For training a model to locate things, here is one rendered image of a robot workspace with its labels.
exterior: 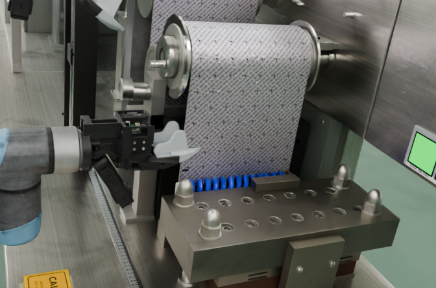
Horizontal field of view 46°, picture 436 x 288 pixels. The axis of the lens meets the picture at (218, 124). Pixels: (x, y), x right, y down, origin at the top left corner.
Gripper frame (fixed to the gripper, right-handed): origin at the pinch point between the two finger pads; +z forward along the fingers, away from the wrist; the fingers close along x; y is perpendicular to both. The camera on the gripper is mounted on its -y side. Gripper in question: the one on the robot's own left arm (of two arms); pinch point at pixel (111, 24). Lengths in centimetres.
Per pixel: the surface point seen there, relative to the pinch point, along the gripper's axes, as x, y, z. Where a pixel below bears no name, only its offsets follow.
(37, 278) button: -12.9, -37.3, 14.7
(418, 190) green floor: 126, 46, 264
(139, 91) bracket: 3.5, -5.9, 13.1
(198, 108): -4.7, -0.5, 19.7
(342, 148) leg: 10, 15, 67
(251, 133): -4.6, 2.4, 32.0
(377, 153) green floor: 178, 51, 271
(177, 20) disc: 1.4, 8.0, 8.3
